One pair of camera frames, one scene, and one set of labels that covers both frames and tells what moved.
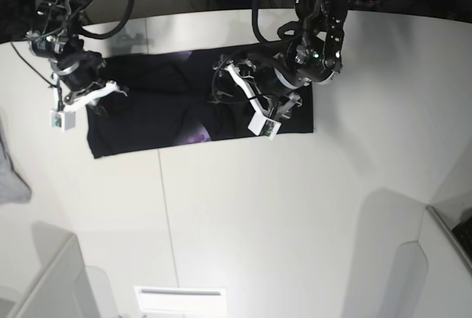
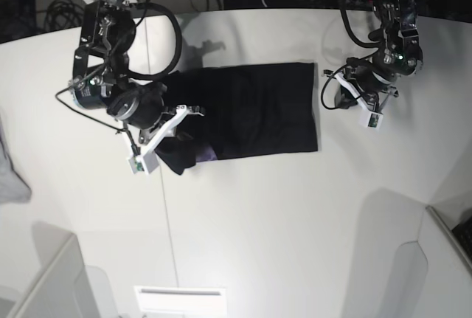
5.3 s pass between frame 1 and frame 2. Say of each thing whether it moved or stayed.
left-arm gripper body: moved
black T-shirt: moved
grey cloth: stayed
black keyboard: stayed
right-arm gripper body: moved
